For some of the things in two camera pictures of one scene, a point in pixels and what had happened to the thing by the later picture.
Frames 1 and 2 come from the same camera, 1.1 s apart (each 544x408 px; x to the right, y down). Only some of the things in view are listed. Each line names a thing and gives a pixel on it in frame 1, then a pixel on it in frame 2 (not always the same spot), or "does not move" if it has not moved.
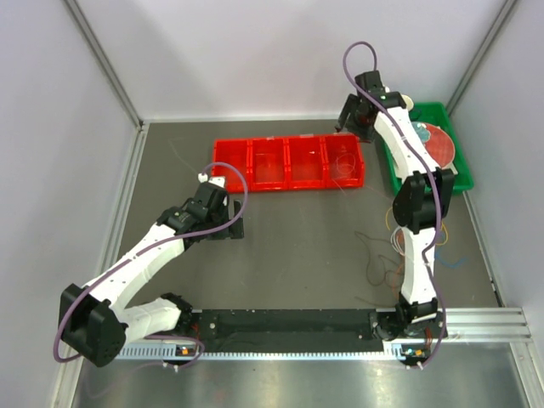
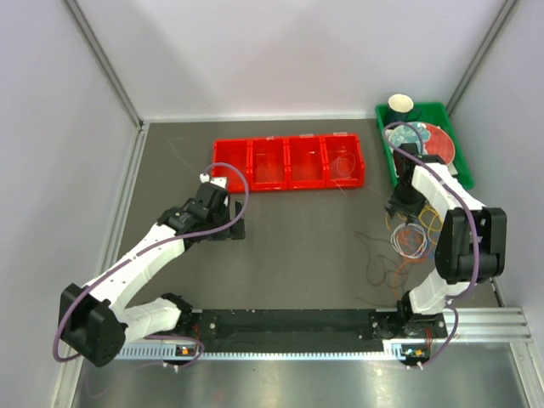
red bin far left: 235,152 does not move
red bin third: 305,162 does not move
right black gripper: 364,134 -> 395,206
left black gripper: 236,229 does not move
